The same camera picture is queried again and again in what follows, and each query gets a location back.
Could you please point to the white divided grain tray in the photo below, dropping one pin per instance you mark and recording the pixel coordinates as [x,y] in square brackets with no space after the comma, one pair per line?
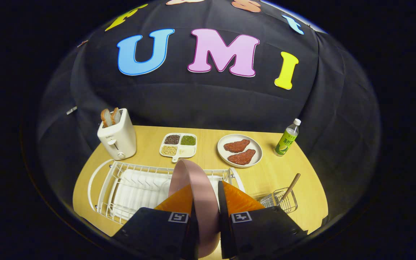
[178,146]

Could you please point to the pink plate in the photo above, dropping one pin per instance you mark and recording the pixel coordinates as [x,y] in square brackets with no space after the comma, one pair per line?
[202,202]

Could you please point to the white toaster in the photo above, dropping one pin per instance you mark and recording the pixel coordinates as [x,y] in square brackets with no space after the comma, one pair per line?
[119,139]

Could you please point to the black backdrop cloth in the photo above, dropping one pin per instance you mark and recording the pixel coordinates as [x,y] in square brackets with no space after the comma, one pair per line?
[193,101]

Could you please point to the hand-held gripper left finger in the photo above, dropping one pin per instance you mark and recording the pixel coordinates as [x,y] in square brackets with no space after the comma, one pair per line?
[193,238]

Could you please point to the green label drink bottle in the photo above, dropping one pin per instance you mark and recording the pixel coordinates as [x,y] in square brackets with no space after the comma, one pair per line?
[286,141]

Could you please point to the white round plate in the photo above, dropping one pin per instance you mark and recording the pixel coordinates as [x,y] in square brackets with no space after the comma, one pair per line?
[256,150]

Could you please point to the toasted bread slice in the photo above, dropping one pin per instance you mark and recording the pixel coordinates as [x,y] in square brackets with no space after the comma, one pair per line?
[106,118]
[116,115]

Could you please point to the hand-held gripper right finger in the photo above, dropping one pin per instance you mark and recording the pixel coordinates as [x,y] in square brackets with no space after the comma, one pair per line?
[223,224]

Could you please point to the red meat piece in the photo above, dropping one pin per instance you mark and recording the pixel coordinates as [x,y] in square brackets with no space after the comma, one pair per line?
[237,146]
[242,157]

